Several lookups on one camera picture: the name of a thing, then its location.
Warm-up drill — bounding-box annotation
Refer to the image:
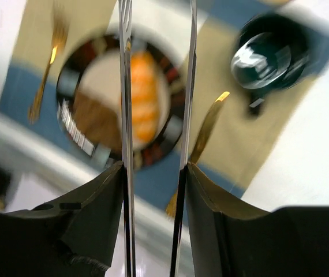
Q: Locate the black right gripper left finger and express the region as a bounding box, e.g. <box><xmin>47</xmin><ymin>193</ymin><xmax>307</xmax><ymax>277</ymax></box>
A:
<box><xmin>0</xmin><ymin>162</ymin><xmax>123</xmax><ymax>276</ymax></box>

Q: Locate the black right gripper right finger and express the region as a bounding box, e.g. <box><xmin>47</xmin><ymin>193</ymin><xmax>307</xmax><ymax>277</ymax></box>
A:
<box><xmin>186</xmin><ymin>164</ymin><xmax>329</xmax><ymax>276</ymax></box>

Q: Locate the brown chocolate croissant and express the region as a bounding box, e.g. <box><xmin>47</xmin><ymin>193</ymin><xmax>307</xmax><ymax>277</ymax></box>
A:
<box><xmin>73</xmin><ymin>90</ymin><xmax>122</xmax><ymax>154</ymax></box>

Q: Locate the small striped croissant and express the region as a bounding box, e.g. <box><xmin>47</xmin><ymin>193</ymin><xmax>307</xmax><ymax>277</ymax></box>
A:
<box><xmin>131</xmin><ymin>52</ymin><xmax>159</xmax><ymax>143</ymax></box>

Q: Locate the gold knife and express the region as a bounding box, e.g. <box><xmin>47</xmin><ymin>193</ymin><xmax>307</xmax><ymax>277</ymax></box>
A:
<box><xmin>164</xmin><ymin>91</ymin><xmax>231</xmax><ymax>219</ymax></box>

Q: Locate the blue beige checked placemat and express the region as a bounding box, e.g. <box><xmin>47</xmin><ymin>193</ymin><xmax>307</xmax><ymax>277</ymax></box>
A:
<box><xmin>0</xmin><ymin>1</ymin><xmax>329</xmax><ymax>209</ymax></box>

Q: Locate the dark rimmed ceramic plate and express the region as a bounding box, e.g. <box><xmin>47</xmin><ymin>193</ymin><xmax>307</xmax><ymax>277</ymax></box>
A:
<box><xmin>56</xmin><ymin>28</ymin><xmax>185</xmax><ymax>169</ymax></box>

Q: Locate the dark green mug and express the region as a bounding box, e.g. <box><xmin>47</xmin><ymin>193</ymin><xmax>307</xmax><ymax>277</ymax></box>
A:
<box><xmin>230</xmin><ymin>13</ymin><xmax>311</xmax><ymax>117</ymax></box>

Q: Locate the gold fork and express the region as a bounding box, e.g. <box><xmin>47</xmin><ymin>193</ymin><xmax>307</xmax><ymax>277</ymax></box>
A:
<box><xmin>28</xmin><ymin>2</ymin><xmax>69</xmax><ymax>124</ymax></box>

